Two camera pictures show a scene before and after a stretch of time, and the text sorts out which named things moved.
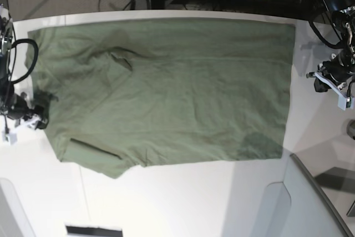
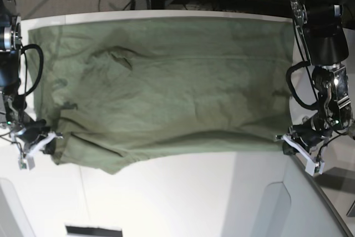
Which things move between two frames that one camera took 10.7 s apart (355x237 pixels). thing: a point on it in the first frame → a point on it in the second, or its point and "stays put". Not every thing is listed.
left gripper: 18,105 → 30,130
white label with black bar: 82,230 stays put
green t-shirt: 132,94 stays put
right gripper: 341,66 → 334,111
